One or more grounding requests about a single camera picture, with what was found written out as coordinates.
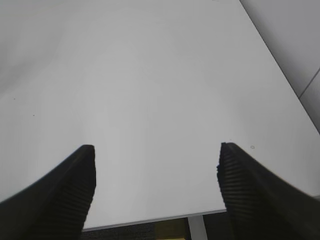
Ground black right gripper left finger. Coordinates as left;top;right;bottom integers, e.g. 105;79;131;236
0;145;97;240

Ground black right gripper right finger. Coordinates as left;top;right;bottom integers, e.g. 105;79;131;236
217;142;320;240

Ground white table leg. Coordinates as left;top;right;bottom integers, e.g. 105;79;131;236
188;215;208;240

